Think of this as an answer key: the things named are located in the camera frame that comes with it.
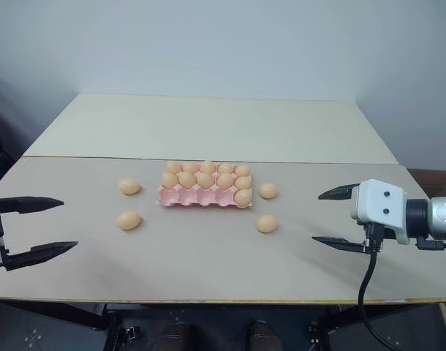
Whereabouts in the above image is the short black wrist cable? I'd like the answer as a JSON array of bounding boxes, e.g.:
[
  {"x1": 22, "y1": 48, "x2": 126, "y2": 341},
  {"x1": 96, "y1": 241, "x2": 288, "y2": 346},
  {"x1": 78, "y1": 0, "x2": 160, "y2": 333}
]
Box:
[{"x1": 415, "y1": 236, "x2": 446, "y2": 252}]

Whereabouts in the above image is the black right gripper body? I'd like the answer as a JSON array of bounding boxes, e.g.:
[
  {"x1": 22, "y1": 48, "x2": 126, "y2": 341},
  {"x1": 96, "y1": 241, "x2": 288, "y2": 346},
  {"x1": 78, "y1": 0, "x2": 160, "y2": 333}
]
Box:
[{"x1": 361, "y1": 221, "x2": 396, "y2": 254}]

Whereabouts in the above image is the pink egg tray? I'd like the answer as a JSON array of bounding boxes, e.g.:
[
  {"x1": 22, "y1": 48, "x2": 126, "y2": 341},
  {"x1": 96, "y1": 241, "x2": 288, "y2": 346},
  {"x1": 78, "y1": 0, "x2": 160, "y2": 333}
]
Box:
[{"x1": 156, "y1": 164, "x2": 254, "y2": 210}]

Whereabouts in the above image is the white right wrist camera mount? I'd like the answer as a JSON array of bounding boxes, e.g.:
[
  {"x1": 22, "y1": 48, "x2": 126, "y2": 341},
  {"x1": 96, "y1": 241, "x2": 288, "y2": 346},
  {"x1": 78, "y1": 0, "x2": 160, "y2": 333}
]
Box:
[{"x1": 350, "y1": 178, "x2": 411, "y2": 246}]

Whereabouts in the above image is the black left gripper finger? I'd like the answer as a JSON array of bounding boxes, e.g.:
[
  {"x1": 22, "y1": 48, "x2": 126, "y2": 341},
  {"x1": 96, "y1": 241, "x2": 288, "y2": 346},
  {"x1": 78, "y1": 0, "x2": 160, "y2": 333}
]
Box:
[
  {"x1": 4, "y1": 241, "x2": 80, "y2": 272},
  {"x1": 0, "y1": 196, "x2": 65, "y2": 215}
]

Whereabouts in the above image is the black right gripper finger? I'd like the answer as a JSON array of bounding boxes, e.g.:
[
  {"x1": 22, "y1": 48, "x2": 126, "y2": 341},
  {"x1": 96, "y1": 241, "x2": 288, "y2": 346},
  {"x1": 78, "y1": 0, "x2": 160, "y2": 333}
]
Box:
[
  {"x1": 317, "y1": 183, "x2": 362, "y2": 201},
  {"x1": 311, "y1": 235, "x2": 367, "y2": 254}
]

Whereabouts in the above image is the long black robot cable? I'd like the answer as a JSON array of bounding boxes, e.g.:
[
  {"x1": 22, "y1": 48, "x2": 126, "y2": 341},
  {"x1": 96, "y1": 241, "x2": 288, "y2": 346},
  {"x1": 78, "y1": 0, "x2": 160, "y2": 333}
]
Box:
[{"x1": 357, "y1": 223, "x2": 396, "y2": 351}]

